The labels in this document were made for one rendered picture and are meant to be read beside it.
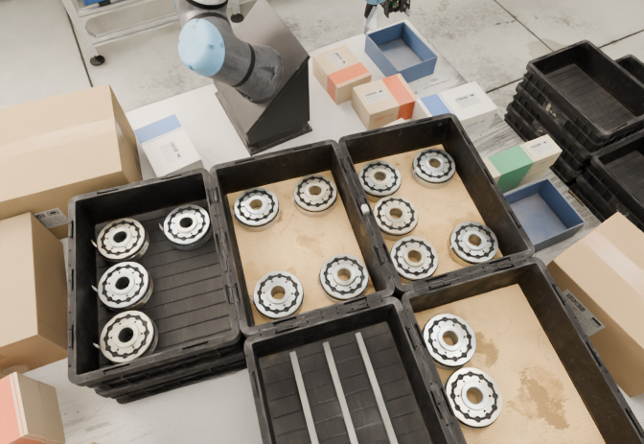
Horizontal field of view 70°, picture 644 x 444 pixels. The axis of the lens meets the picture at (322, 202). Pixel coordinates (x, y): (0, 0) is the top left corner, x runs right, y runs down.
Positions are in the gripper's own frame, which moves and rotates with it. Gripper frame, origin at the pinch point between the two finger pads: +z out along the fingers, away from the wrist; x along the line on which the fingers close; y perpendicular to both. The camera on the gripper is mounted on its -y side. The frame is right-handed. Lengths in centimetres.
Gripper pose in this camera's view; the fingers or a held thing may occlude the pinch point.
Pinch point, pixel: (385, 24)
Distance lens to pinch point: 150.5
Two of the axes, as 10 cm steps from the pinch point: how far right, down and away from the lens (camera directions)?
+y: 4.3, 7.6, -4.8
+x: 9.0, -4.2, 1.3
